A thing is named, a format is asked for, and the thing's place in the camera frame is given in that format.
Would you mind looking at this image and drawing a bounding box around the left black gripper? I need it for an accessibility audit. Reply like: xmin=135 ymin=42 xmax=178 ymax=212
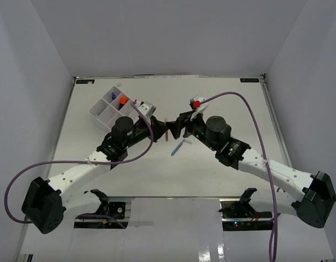
xmin=124 ymin=116 xmax=169 ymax=150

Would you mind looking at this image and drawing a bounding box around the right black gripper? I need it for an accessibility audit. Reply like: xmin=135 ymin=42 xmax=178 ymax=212
xmin=166 ymin=109 xmax=218 ymax=152

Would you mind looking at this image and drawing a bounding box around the orange pen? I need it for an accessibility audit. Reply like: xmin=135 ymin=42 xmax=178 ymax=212
xmin=164 ymin=118 xmax=169 ymax=142

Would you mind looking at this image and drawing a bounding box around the light blue pen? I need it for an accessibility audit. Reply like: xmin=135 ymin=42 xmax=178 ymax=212
xmin=171 ymin=140 xmax=184 ymax=156

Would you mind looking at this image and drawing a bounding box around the orange cap black highlighter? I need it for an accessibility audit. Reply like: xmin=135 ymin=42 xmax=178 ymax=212
xmin=119 ymin=96 xmax=128 ymax=109

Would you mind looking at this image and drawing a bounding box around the white divided organizer box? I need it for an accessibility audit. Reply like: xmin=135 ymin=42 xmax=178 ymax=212
xmin=89 ymin=86 xmax=138 ymax=132

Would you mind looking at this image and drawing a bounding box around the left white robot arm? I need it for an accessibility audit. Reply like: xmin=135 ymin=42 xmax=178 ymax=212
xmin=21 ymin=116 xmax=168 ymax=234

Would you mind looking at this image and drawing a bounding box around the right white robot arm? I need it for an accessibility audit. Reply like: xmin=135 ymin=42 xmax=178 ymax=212
xmin=167 ymin=111 xmax=336 ymax=228

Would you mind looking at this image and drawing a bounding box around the right black corner label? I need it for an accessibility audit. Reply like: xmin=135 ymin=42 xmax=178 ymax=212
xmin=240 ymin=78 xmax=260 ymax=83

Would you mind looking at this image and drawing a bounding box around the black corner label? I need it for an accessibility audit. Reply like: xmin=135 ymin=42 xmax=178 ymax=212
xmin=240 ymin=78 xmax=260 ymax=83
xmin=76 ymin=79 xmax=95 ymax=85

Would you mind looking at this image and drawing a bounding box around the left black corner label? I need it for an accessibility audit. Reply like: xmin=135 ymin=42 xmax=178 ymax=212
xmin=76 ymin=79 xmax=95 ymax=85

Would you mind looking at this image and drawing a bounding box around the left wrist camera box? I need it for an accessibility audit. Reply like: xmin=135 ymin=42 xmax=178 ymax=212
xmin=134 ymin=100 xmax=156 ymax=118

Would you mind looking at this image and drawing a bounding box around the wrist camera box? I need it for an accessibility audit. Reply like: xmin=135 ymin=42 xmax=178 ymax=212
xmin=134 ymin=100 xmax=156 ymax=118
xmin=190 ymin=94 xmax=209 ymax=121

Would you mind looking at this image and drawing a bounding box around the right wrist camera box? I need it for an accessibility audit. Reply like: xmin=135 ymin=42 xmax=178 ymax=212
xmin=190 ymin=94 xmax=209 ymax=121

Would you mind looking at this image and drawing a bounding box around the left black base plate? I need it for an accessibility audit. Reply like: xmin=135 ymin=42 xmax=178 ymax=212
xmin=75 ymin=201 xmax=127 ymax=222

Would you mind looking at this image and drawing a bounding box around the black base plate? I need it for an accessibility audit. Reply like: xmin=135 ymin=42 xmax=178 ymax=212
xmin=75 ymin=201 xmax=127 ymax=222
xmin=219 ymin=200 xmax=274 ymax=231

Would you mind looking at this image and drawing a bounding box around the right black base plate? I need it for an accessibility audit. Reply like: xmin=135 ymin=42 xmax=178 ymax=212
xmin=219 ymin=200 xmax=274 ymax=231

